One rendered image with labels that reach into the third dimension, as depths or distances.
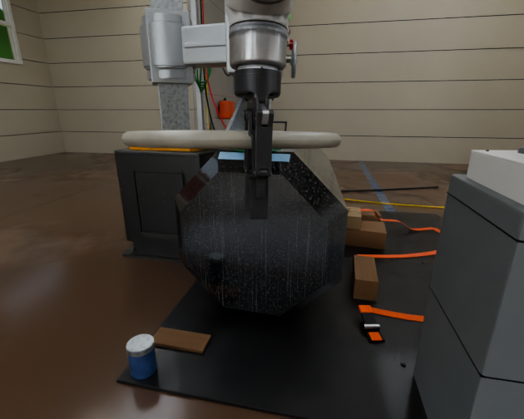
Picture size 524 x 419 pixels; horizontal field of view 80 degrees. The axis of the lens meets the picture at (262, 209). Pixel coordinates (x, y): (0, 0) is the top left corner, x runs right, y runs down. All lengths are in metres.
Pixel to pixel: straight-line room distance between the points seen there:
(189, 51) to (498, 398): 2.09
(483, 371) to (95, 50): 8.27
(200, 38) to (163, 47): 0.23
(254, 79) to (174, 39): 1.71
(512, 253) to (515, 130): 6.64
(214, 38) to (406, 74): 5.09
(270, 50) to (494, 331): 0.74
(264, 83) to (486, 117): 6.78
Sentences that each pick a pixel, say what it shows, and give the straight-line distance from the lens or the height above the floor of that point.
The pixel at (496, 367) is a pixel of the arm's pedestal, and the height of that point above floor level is 0.43.
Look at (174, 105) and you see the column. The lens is 2.23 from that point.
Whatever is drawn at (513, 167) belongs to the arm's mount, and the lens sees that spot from 0.89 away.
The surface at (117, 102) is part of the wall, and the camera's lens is 8.10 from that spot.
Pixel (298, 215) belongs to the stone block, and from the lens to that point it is 1.28.
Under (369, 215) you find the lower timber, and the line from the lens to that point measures 2.83.
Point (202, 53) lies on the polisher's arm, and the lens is 2.13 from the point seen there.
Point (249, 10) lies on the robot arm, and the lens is 0.51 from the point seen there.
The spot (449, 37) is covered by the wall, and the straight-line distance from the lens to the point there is 7.00.
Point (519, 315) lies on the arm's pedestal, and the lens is 0.88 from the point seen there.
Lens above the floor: 0.99
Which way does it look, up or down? 18 degrees down
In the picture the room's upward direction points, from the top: straight up
